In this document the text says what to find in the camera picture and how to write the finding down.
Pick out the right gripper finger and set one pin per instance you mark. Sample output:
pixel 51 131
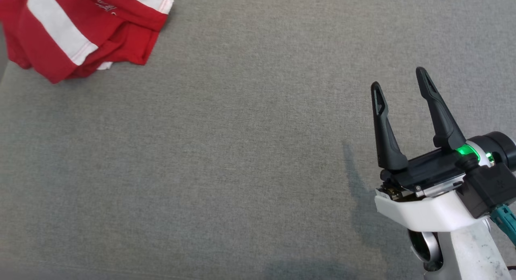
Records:
pixel 443 126
pixel 385 143

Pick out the red shorts white stripe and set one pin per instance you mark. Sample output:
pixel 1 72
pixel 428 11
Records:
pixel 133 17

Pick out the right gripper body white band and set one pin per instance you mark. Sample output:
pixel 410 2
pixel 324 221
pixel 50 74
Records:
pixel 427 213

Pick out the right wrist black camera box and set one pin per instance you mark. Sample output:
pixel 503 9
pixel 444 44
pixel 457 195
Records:
pixel 487 189

